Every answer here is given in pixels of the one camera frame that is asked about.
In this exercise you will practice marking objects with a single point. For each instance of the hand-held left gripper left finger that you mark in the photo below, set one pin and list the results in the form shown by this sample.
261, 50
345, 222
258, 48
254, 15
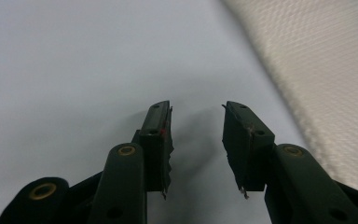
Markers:
155, 155

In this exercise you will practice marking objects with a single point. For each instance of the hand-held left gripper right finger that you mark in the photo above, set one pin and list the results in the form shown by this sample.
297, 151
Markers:
245, 155

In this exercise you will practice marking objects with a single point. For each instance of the white mesh laundry bag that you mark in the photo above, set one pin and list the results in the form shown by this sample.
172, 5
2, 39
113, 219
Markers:
323, 77

